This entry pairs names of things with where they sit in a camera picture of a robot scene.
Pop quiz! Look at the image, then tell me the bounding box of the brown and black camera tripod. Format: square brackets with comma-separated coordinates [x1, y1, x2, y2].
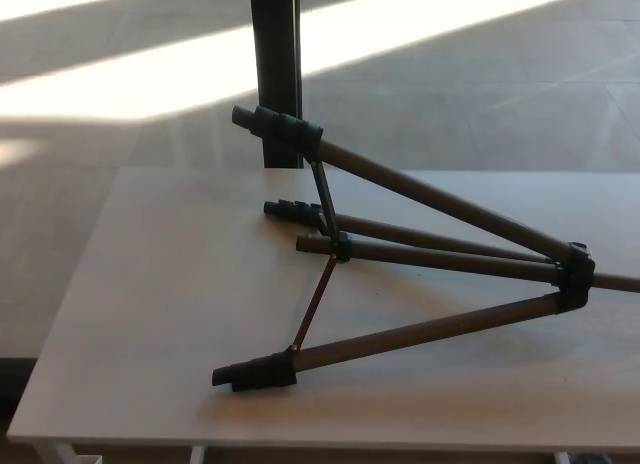
[211, 103, 640, 394]

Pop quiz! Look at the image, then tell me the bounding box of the black vertical pillar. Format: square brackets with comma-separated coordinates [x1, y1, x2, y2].
[248, 0, 307, 169]

